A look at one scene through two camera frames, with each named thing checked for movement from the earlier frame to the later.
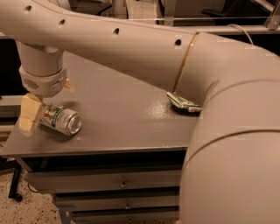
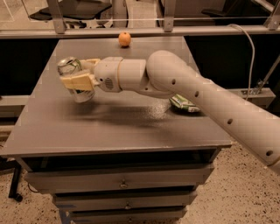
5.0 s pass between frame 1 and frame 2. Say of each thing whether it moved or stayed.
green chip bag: stayed
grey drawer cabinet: stayed
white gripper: moved
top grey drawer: stayed
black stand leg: stayed
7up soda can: moved
